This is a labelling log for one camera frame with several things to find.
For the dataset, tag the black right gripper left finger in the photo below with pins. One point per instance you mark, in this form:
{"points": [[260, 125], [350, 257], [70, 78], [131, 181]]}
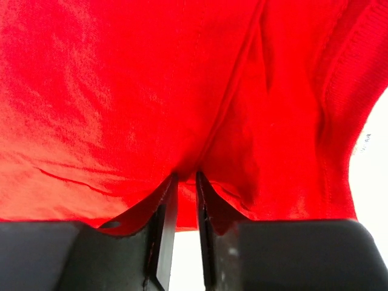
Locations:
{"points": [[131, 252]]}

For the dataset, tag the red t shirt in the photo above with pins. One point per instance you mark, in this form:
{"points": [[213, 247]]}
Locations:
{"points": [[102, 100]]}

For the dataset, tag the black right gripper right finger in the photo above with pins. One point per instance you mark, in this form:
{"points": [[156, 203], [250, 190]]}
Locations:
{"points": [[241, 254]]}

